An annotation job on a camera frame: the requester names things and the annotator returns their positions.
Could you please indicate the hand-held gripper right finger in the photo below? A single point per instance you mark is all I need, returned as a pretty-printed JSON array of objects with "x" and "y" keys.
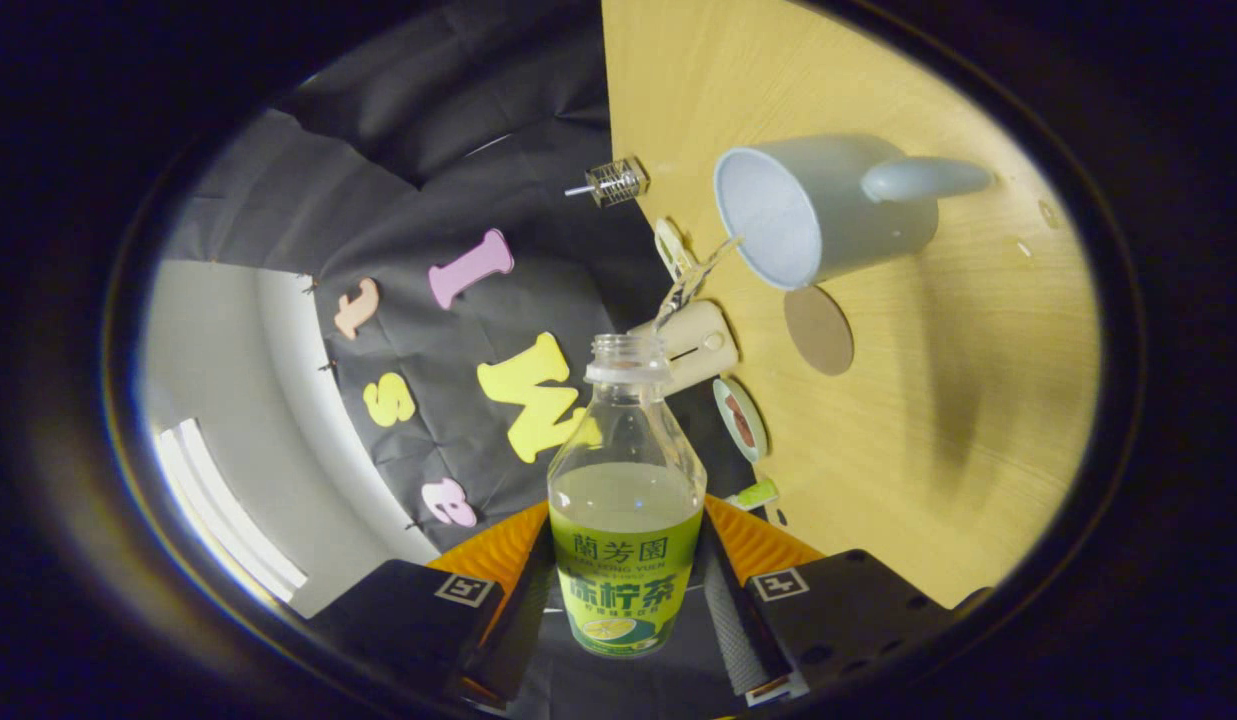
[{"x": 728, "y": 625}]

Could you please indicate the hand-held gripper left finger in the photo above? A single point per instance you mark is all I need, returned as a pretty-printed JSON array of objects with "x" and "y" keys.
[{"x": 518, "y": 630}]

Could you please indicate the green label juice bottle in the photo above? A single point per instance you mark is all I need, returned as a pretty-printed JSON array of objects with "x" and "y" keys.
[{"x": 626, "y": 590}]

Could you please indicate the round brown coaster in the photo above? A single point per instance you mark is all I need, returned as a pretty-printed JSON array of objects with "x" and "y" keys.
[{"x": 818, "y": 330}]

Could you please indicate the pale grey cup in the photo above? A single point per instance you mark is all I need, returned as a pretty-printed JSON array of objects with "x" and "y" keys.
[{"x": 858, "y": 230}]

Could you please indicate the white and green drink bottle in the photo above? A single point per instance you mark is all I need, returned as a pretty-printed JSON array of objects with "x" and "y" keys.
[{"x": 756, "y": 494}]

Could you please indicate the brown food piece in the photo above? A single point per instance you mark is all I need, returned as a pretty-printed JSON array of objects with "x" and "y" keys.
[
  {"x": 746, "y": 436},
  {"x": 737, "y": 408}
]

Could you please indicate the pale green plate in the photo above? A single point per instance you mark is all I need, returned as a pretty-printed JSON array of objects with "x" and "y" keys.
[{"x": 723, "y": 400}]

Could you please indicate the white toaster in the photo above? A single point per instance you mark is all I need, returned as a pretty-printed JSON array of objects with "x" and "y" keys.
[{"x": 703, "y": 350}]

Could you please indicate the wooden table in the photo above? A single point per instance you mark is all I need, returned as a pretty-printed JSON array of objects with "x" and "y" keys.
[{"x": 928, "y": 420}]

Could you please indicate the long ceiling light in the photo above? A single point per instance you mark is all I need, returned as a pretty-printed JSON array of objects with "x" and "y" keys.
[{"x": 228, "y": 520}]

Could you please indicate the white divided snack tray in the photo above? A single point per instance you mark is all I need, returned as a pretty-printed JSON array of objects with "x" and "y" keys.
[{"x": 670, "y": 245}]

